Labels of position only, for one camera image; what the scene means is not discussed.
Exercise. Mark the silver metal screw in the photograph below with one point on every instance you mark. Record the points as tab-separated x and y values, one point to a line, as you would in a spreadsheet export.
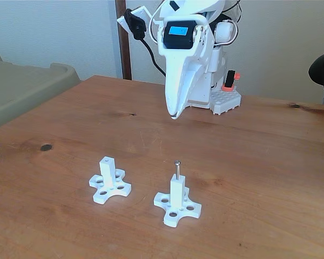
178	170

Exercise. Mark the orange and black clamp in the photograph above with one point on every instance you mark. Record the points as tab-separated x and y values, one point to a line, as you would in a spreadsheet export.
230	79

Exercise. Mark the white cross-base peg stand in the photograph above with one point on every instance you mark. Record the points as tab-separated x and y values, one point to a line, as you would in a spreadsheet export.
108	172
176	191

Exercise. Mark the grey-green plastic bin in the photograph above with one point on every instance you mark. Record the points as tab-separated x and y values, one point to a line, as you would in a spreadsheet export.
19	89

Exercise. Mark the black camera with white bracket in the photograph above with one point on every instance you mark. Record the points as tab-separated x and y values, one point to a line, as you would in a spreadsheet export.
136	25

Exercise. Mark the white perforated base plate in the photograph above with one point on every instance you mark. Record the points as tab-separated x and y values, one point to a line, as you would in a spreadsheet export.
226	101

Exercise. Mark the brown wooden post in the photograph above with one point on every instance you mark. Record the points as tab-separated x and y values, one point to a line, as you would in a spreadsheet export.
124	54

